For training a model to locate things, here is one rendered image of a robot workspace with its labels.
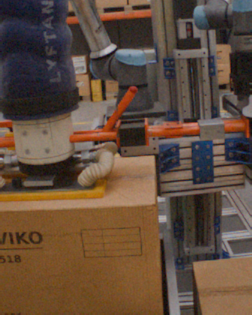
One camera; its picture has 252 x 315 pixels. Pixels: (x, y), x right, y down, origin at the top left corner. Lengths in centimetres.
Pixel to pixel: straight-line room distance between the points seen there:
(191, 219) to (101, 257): 91
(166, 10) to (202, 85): 35
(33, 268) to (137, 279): 28
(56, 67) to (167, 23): 84
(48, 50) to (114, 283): 63
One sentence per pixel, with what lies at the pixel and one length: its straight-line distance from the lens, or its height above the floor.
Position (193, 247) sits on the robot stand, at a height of 36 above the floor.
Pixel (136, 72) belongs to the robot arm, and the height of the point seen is 119.
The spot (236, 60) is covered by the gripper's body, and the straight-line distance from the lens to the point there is 123.
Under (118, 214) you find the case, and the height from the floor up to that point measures 92.
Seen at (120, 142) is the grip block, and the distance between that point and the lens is 120.
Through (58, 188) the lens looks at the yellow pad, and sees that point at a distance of 119.
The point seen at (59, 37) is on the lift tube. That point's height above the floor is 136.
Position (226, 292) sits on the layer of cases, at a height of 54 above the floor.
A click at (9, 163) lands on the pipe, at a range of 131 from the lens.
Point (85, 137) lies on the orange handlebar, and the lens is 123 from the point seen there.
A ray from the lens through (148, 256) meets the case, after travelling 116.
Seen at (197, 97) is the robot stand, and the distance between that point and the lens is 190.
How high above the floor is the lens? 137
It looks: 15 degrees down
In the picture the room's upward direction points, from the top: 5 degrees counter-clockwise
